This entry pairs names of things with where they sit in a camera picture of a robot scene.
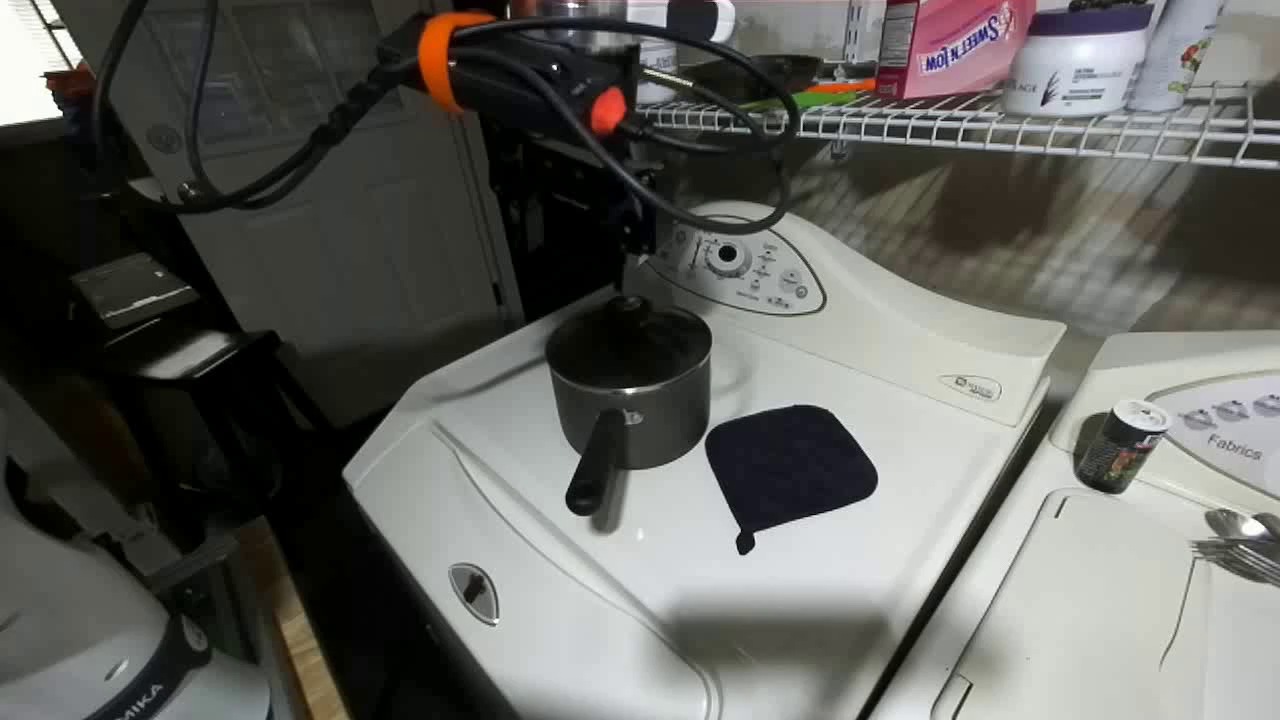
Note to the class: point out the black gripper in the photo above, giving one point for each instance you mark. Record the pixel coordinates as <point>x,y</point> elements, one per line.
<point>585,187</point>

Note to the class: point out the glass lid with black knob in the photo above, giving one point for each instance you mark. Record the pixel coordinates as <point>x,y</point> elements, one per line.
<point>626,342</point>

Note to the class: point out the dark navy pot holder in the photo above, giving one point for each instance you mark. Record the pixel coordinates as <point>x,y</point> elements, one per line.
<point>786,466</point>

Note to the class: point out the white washing machine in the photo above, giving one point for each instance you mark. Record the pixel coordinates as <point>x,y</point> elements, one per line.
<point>855,400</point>

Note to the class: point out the white panel door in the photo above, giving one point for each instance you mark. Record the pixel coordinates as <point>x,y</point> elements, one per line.
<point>333,254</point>

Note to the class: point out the pink cardboard box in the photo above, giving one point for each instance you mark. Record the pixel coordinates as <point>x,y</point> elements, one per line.
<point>954,47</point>

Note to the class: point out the black stand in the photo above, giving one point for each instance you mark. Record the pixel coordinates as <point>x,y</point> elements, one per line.
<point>203,400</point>

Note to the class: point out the white tub purple label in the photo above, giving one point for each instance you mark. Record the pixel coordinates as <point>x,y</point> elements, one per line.
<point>1072,65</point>

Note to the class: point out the wooden plank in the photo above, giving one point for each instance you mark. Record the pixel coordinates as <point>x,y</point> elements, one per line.
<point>304,642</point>

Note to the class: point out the flat black box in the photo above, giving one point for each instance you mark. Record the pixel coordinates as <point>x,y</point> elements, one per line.
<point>131,291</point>

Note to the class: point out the black stove knob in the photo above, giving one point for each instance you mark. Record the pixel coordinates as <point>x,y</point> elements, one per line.
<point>1119,447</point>

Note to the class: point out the white dryer machine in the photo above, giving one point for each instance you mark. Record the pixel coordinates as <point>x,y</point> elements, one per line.
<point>1064,612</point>

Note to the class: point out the white bottle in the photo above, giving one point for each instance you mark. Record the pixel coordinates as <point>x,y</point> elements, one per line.
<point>1174,55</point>

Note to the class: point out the metal spoon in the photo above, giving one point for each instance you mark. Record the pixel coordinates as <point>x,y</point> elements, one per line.
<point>1243,526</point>

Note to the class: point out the metal utensil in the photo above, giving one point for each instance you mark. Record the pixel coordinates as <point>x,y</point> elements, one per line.
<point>1243,558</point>

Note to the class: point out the black wrist camera orange bands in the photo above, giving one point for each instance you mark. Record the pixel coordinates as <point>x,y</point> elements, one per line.
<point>520,73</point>

